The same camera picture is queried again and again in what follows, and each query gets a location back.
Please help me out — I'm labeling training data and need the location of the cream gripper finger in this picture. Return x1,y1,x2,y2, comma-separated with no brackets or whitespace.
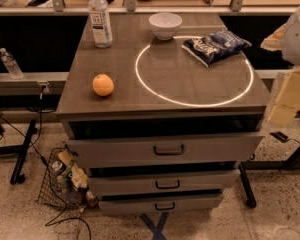
260,24,286,52

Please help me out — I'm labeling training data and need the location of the blue chip bag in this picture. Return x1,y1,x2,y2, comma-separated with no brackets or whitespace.
182,30,251,67

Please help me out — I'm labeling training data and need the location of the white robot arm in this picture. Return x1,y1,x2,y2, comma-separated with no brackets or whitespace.
261,6,300,127

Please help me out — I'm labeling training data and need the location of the black power adapter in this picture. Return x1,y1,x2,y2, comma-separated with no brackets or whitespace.
271,132,289,143

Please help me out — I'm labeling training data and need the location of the black table leg right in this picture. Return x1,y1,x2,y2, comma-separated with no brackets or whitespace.
239,146,300,208

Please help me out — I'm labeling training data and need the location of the black table leg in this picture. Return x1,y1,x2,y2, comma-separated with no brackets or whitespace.
239,146,300,208
0,120,37,185

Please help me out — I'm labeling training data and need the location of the white bowl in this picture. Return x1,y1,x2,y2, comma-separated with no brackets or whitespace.
149,12,182,40

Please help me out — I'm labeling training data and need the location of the grey drawer cabinet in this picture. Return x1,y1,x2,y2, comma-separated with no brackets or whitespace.
57,13,269,202

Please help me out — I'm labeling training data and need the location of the bottom drawer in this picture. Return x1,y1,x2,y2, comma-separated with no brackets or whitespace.
99,193,223,216

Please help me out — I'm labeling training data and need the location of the drawer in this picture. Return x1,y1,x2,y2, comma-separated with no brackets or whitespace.
88,169,240,197
99,193,223,216
68,133,263,168

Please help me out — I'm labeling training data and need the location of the large clear water bottle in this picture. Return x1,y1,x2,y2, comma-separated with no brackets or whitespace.
88,0,113,48

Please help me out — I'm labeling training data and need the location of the orange fruit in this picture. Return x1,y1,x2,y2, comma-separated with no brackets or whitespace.
92,74,114,97

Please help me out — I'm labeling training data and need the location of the middle drawer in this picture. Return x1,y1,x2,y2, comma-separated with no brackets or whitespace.
88,169,240,197

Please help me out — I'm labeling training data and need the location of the top drawer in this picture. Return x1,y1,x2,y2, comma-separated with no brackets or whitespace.
68,133,263,168

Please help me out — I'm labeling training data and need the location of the soda can in basket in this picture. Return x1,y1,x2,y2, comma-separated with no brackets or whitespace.
52,161,65,175

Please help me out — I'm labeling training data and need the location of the small water bottle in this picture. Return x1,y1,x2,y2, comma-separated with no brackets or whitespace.
0,48,23,79

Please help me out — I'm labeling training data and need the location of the black table leg left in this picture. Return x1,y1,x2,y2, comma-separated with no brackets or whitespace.
0,120,37,185

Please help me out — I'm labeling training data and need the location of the black wire basket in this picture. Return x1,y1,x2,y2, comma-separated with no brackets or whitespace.
38,148,86,210

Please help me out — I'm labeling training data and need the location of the black floor cable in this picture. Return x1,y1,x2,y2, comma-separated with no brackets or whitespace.
0,83,92,240

